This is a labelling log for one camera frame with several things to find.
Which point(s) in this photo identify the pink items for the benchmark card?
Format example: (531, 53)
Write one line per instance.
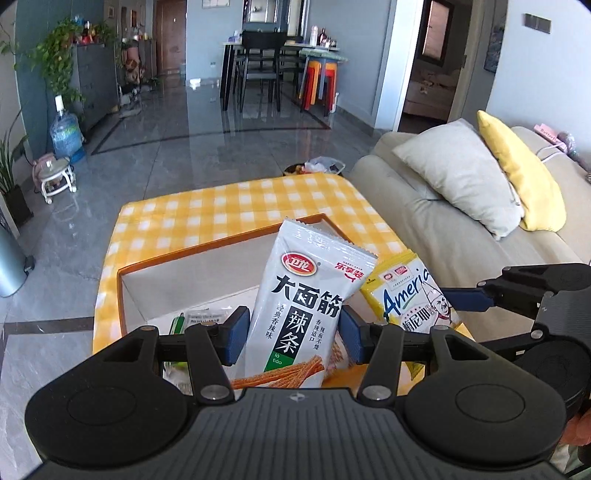
(561, 138)

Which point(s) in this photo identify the white round stool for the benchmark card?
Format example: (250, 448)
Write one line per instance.
(56, 177)

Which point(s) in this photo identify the tall plant in black pot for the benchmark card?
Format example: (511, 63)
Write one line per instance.
(14, 203)

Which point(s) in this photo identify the framed wall picture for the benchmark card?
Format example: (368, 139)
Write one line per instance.
(495, 46)

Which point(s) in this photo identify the green snack packet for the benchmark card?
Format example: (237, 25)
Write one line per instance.
(178, 324)

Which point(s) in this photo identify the black waste bin with bag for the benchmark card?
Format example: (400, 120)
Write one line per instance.
(318, 167)

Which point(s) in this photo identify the blue water jug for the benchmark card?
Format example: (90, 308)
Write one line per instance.
(67, 136)

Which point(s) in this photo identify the grey metal trash can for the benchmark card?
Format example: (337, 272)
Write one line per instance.
(11, 258)

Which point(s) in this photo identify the yellow pillow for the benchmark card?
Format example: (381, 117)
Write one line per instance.
(531, 184)

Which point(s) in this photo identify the person's right hand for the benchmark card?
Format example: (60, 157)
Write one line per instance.
(579, 431)

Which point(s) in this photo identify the brown wooden door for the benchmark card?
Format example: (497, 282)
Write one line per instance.
(171, 37)

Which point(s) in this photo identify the yellow white snack packet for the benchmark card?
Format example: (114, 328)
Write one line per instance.
(406, 295)

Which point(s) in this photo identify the yellow checkered tablecloth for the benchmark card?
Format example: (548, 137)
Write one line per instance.
(207, 207)

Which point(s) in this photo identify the pink backpack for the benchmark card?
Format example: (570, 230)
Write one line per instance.
(42, 168)

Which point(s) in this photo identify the leafy hanging plant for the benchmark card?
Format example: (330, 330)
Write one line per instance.
(57, 55)

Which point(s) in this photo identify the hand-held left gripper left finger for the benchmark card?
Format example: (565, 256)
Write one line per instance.
(238, 330)

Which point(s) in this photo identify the grey cabinet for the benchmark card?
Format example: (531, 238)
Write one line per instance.
(94, 83)

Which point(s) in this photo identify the beige sofa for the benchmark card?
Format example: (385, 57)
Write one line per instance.
(438, 240)

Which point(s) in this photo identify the white printed snack packet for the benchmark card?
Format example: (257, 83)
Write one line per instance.
(205, 316)

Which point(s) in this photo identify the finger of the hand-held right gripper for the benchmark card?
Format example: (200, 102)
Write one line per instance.
(480, 300)
(517, 340)

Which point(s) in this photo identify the white pillow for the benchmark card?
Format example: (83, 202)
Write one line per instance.
(461, 180)

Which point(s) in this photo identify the group of bottles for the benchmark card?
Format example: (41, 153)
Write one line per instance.
(323, 38)

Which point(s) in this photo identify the white spicy strip packet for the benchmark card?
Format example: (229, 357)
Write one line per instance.
(300, 300)

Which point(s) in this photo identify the small glass table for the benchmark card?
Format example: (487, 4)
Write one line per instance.
(323, 54)

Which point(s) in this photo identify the orange cardboard box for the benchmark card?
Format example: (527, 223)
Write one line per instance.
(138, 295)

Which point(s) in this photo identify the stack of colourful plastic stools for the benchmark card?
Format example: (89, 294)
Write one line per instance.
(311, 83)
(331, 83)

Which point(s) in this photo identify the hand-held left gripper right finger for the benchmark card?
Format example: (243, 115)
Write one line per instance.
(351, 334)

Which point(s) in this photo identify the dark wall switch panel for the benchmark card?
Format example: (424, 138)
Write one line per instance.
(538, 23)

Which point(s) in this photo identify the dining table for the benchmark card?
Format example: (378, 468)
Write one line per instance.
(295, 45)

